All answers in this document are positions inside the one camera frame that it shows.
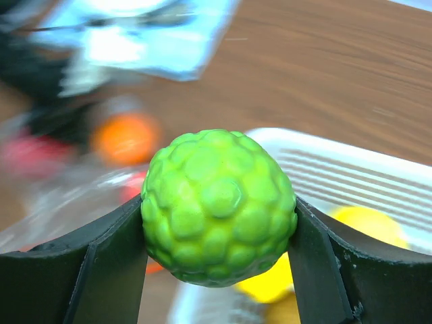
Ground fake yellow lemon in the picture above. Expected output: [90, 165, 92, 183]
[330, 206, 410, 250]

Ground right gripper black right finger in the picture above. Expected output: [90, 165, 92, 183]
[288, 198, 431, 324]

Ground clear zip top bag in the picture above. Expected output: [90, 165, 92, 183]
[1, 95, 149, 253]

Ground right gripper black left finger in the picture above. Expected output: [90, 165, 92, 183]
[1, 197, 147, 324]

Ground fake red apple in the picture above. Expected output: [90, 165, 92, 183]
[1, 135, 75, 180]

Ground white perforated plastic basket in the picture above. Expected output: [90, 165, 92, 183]
[167, 128, 431, 323]

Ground blue checked cloth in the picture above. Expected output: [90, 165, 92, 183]
[30, 1, 239, 97]

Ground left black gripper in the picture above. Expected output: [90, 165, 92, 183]
[1, 13, 101, 142]

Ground fake yellow pear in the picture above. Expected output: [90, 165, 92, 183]
[234, 253, 294, 304]

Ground small fake brown orange fruit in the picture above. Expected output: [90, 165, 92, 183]
[265, 292, 300, 324]

